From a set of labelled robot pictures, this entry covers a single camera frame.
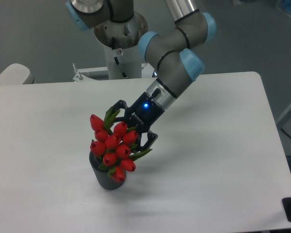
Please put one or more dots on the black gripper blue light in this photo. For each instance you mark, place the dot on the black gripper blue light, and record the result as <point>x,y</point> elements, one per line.
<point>142,114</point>

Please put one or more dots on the red tulip bouquet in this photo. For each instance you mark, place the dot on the red tulip bouquet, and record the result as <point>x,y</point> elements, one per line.
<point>114,147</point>

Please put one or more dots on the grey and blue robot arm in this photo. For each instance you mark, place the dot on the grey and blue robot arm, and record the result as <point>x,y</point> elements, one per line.
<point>170,55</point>

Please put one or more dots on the dark grey ribbed vase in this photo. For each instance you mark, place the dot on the dark grey ribbed vase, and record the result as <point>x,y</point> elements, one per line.
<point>102,176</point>

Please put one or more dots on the white chair armrest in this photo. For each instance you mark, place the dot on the white chair armrest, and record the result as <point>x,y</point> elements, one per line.
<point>16,74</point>

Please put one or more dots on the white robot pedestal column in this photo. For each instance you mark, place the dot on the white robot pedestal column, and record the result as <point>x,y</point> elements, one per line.
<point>119,41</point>

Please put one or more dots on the white metal base frame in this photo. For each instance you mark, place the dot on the white metal base frame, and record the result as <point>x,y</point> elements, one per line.
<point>101,73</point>

